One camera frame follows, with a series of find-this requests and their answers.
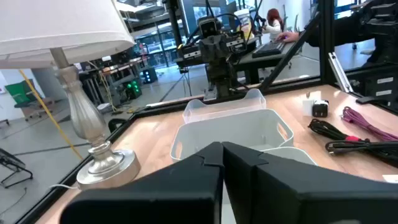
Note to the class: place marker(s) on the person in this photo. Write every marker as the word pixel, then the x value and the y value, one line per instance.
pixel 342 28
pixel 275 28

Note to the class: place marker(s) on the black desk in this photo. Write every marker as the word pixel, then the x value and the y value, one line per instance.
pixel 248 63

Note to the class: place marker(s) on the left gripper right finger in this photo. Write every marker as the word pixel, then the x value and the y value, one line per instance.
pixel 295 196

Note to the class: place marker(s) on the black floor stand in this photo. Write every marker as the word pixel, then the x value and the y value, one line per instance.
pixel 12 165

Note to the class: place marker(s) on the person's hand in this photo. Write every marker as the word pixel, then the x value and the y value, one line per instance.
pixel 287 36

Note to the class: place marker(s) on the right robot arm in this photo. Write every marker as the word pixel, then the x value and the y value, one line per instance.
pixel 222 77

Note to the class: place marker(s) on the black charger adapter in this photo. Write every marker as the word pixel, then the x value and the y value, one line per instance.
pixel 320 109

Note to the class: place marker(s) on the green chair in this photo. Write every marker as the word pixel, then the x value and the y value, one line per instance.
pixel 18 93

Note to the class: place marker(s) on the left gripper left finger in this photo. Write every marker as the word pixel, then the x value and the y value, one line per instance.
pixel 174 193

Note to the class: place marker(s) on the computer with blue lights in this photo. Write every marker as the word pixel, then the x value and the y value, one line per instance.
pixel 150 75

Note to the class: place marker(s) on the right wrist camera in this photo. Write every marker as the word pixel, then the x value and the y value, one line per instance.
pixel 209 27

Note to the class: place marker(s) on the silver metal bracket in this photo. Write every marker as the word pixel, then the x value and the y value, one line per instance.
pixel 340 73

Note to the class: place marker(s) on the white charger adapter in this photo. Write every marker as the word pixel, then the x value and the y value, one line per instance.
pixel 308 107

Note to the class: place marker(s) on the black box with white labels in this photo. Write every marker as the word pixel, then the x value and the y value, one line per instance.
pixel 373 87

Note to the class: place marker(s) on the computer with green lights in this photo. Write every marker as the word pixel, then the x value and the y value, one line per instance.
pixel 133 88

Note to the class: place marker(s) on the black keyboard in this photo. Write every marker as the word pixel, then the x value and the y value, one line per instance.
pixel 269 49

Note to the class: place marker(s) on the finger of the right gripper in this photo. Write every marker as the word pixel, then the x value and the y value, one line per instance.
pixel 222 43
pixel 212 43

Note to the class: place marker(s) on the white-shade silver table lamp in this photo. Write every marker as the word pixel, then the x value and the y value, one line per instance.
pixel 84 115

